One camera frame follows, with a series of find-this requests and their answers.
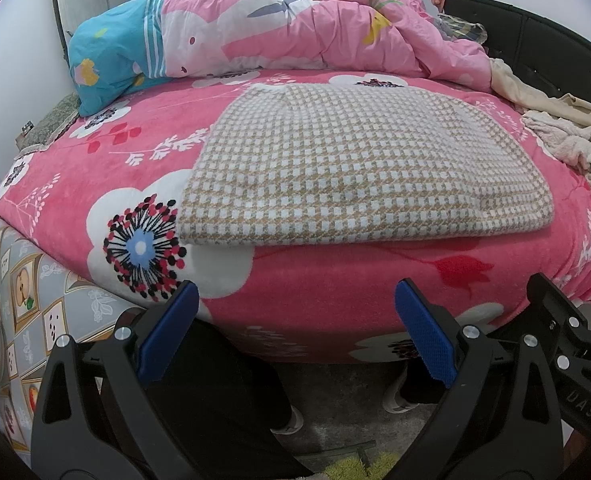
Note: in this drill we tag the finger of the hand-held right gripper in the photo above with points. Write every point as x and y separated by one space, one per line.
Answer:
550 300

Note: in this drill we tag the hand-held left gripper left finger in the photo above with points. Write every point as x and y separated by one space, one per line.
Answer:
170 332

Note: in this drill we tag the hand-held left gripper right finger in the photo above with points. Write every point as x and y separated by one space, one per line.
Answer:
425 332

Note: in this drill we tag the tan white checked knit coat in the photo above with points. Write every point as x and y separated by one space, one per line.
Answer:
365 170

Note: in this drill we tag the person's right leg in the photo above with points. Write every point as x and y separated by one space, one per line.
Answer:
418 385

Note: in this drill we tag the person's right shoe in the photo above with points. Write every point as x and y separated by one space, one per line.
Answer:
393 400

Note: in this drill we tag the person's shoe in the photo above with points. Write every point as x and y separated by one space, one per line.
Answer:
288 422
393 400

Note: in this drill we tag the pink floral bed sheet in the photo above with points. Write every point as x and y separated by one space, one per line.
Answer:
325 280

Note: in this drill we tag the cream fluffy garment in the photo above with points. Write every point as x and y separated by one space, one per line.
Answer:
565 135

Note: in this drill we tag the grey patterned bed skirt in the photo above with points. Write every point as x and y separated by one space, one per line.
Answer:
25 320

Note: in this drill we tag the person's left shoe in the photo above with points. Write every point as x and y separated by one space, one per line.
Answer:
288 422

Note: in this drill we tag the green rug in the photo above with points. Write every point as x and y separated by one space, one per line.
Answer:
355 467

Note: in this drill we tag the beige garment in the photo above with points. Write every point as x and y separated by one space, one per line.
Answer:
515 85

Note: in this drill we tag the black bed headboard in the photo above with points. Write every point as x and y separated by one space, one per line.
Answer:
550 45

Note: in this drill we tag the grey-green mat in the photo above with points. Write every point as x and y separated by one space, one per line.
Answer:
50 122

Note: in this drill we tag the patterned garment on headboard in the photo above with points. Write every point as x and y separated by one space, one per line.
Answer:
468 30

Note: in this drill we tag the pink printed quilt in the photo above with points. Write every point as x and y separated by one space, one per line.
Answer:
275 35

